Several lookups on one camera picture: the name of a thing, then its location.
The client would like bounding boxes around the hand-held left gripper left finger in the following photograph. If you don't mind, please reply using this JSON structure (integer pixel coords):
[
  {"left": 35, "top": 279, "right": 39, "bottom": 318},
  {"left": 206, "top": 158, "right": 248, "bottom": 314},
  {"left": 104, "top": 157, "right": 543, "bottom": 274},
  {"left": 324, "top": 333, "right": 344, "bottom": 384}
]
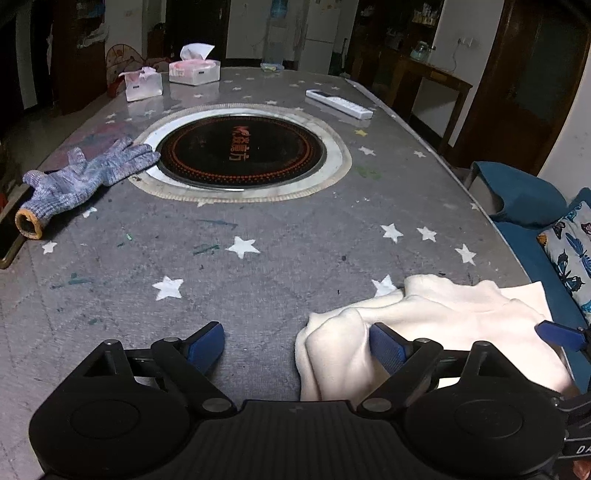
[{"left": 82, "top": 320, "right": 239, "bottom": 419}]

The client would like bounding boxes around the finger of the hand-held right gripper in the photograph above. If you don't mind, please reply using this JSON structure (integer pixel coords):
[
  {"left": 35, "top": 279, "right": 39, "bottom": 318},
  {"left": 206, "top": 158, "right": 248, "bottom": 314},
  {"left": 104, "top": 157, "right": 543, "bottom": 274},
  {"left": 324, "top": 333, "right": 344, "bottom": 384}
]
[{"left": 534, "top": 320, "right": 591, "bottom": 359}]

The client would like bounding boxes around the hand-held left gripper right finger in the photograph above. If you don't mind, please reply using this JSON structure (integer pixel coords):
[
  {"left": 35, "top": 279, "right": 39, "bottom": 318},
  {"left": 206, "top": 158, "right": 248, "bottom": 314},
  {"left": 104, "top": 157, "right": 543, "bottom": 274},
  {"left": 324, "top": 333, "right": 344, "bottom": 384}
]
[{"left": 358, "top": 322, "right": 511, "bottom": 417}]

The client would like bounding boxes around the white shirt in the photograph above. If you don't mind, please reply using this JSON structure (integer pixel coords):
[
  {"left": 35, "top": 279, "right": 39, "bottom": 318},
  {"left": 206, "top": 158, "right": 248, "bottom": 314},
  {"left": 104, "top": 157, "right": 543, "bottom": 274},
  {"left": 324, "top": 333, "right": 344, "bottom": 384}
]
[{"left": 294, "top": 274, "right": 579, "bottom": 403}]

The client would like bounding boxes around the butterfly print pillow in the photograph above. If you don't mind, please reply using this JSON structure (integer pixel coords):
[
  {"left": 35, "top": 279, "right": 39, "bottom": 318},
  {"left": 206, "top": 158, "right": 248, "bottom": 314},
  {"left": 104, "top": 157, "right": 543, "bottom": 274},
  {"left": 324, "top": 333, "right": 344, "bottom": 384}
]
[{"left": 536, "top": 200, "right": 591, "bottom": 326}]

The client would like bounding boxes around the grey star tablecloth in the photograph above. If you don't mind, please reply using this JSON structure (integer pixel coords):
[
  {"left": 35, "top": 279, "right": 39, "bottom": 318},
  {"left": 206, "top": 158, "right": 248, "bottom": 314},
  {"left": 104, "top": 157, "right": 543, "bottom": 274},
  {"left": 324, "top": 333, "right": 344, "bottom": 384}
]
[{"left": 0, "top": 67, "right": 533, "bottom": 480}]

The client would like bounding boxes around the blue sofa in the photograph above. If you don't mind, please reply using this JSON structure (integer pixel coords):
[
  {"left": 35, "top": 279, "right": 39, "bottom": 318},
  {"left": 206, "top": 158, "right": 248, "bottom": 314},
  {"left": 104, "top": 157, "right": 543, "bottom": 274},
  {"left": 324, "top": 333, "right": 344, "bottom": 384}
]
[{"left": 464, "top": 161, "right": 591, "bottom": 393}]

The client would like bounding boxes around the blue pillow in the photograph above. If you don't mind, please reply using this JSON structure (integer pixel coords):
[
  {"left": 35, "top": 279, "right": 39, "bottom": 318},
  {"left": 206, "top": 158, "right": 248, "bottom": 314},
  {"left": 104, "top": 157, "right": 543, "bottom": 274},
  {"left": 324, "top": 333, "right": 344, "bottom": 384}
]
[{"left": 464, "top": 161, "right": 569, "bottom": 230}]

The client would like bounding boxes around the round black induction cooker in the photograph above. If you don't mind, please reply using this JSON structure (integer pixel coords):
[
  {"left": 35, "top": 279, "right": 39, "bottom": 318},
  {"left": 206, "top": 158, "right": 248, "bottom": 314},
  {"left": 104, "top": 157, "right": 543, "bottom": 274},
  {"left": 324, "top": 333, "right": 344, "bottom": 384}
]
[{"left": 127, "top": 104, "right": 353, "bottom": 204}]

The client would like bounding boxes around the blue knitted glove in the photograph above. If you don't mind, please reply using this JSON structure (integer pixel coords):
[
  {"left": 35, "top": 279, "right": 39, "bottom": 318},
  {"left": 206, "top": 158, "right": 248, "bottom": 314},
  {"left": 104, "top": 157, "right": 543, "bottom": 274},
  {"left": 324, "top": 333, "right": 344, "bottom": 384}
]
[{"left": 15, "top": 136, "right": 161, "bottom": 241}]

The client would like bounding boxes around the dark wooden door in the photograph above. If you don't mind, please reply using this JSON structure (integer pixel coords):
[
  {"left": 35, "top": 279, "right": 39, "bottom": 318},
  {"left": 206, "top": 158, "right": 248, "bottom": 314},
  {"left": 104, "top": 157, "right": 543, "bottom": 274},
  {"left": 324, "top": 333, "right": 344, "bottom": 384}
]
[{"left": 445, "top": 0, "right": 591, "bottom": 177}]

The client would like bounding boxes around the white remote control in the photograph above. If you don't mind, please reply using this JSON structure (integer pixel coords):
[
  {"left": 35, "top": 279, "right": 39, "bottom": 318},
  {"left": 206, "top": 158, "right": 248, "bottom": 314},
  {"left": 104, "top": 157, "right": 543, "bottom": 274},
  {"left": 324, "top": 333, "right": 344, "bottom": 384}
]
[{"left": 305, "top": 89, "right": 374, "bottom": 120}]

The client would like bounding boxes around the white tissue pack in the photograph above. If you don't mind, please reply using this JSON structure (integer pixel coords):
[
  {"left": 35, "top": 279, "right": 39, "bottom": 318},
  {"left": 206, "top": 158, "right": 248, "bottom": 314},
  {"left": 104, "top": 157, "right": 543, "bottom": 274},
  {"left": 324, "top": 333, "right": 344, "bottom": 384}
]
[{"left": 119, "top": 67, "right": 164, "bottom": 103}]

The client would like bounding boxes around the pink tissue box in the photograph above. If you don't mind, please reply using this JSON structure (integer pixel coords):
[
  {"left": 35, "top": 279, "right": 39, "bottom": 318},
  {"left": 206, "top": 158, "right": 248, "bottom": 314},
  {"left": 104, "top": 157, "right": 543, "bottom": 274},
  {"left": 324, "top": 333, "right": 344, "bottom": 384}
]
[{"left": 168, "top": 44, "right": 221, "bottom": 86}]

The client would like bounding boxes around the wooden side table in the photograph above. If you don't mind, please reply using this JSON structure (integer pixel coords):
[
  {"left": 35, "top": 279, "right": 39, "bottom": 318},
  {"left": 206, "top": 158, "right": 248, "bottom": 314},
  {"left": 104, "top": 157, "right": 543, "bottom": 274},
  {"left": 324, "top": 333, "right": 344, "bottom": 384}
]
[{"left": 353, "top": 46, "right": 474, "bottom": 154}]

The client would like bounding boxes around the fan-shaped wooden decoration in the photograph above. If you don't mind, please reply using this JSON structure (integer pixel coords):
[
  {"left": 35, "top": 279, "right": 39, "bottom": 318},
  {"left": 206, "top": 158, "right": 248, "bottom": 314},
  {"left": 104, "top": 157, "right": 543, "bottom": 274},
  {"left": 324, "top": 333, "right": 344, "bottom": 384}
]
[{"left": 105, "top": 43, "right": 149, "bottom": 96}]

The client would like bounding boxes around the water dispenser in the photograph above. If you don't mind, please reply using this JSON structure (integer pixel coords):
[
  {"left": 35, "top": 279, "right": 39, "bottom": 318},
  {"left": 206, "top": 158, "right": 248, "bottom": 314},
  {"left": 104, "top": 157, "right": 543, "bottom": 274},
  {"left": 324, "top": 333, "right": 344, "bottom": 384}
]
[{"left": 263, "top": 0, "right": 297, "bottom": 66}]

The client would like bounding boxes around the white fridge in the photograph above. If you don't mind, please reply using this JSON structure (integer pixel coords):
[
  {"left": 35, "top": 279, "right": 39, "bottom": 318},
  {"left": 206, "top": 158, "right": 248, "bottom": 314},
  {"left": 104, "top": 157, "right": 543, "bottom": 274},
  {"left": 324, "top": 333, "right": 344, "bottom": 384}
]
[{"left": 295, "top": 0, "right": 341, "bottom": 75}]

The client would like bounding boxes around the dark wooden shelf cabinet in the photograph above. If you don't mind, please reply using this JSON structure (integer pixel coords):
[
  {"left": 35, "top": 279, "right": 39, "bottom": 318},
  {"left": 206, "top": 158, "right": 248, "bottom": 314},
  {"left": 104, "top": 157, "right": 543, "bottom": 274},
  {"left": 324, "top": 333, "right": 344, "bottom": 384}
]
[{"left": 351, "top": 0, "right": 447, "bottom": 52}]

